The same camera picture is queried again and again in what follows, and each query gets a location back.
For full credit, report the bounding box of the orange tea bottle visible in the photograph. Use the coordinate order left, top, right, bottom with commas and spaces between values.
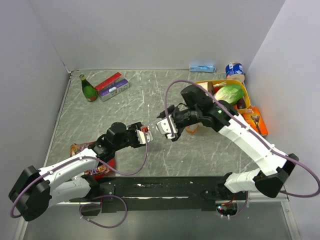
185, 123, 198, 134

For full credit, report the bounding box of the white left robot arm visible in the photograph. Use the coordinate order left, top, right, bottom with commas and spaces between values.
8, 122, 152, 222

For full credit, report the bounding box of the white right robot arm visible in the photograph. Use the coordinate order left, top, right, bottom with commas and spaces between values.
156, 85, 295, 200

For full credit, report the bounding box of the green glass bottle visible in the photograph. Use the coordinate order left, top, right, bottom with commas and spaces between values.
79, 74, 98, 102

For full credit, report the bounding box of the beige paper roll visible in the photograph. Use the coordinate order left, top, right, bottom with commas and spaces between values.
199, 82, 214, 95

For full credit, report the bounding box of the red snack bag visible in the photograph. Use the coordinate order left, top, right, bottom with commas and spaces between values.
70, 142, 112, 180

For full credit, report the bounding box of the yellow plastic basket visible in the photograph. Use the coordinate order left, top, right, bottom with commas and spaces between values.
196, 79, 251, 114

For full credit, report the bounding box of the blue tissue pack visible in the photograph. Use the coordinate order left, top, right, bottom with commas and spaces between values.
188, 64, 216, 73

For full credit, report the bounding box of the green cabbage toy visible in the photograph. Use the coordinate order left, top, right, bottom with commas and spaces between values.
214, 83, 245, 105

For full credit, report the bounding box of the purple silver box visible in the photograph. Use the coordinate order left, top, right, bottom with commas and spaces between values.
98, 79, 130, 102

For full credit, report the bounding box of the purple eggplant toy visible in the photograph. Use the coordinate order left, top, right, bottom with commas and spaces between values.
236, 98, 246, 110

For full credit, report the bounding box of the red flat box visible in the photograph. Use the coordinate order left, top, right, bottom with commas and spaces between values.
94, 72, 124, 92

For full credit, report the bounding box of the blue white can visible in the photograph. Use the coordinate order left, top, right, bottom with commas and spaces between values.
225, 62, 245, 83

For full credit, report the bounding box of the orange razor package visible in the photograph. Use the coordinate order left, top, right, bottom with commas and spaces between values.
242, 106, 268, 137

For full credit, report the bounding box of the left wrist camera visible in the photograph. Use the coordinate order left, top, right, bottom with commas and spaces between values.
136, 126, 154, 145

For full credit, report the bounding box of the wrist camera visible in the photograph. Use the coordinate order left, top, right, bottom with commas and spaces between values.
136, 126, 154, 145
156, 114, 178, 140

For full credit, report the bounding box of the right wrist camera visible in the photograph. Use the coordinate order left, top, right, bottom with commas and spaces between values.
156, 114, 178, 140

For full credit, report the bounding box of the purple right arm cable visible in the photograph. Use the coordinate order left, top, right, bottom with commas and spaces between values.
164, 79, 320, 199

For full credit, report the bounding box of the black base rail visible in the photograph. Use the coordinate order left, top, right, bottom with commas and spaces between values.
71, 176, 246, 213

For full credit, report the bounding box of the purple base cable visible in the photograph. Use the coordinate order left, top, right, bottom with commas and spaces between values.
79, 194, 128, 229

